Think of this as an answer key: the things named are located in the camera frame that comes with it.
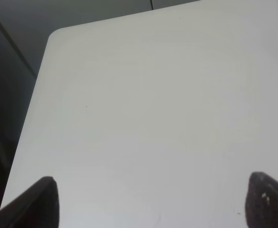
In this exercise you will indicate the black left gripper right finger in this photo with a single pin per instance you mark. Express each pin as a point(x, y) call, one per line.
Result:
point(261, 205)

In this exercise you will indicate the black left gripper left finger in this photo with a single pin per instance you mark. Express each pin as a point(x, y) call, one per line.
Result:
point(37, 207)

